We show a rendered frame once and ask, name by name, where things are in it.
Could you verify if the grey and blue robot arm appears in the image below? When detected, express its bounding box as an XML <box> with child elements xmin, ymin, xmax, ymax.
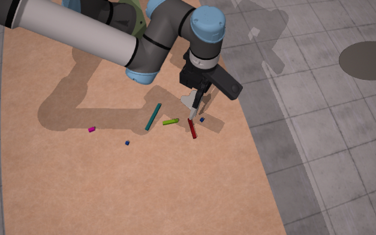
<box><xmin>0</xmin><ymin>0</ymin><xmax>243</xmax><ymax>100</ymax></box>

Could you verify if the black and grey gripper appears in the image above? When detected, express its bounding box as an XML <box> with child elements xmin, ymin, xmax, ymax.
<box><xmin>179</xmin><ymin>48</ymin><xmax>217</xmax><ymax>120</ymax></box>

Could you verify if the turquoise rod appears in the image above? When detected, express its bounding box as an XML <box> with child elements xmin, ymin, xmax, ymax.
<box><xmin>145</xmin><ymin>104</ymin><xmax>161</xmax><ymax>131</ymax></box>

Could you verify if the lime green rod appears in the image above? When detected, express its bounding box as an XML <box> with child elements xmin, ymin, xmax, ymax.
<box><xmin>163</xmin><ymin>119</ymin><xmax>178</xmax><ymax>125</ymax></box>

